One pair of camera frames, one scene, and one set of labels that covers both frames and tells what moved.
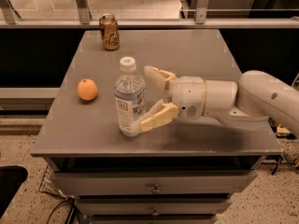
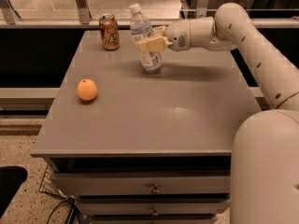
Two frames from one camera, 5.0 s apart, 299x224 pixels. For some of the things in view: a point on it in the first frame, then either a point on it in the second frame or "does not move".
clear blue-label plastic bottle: x=130 y=95 to x=141 y=31
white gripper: x=188 y=94 to x=177 y=37
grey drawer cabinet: x=183 y=170 does not move
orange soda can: x=108 y=26 does not move
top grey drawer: x=209 y=183 does not move
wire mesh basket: x=49 y=185 does not move
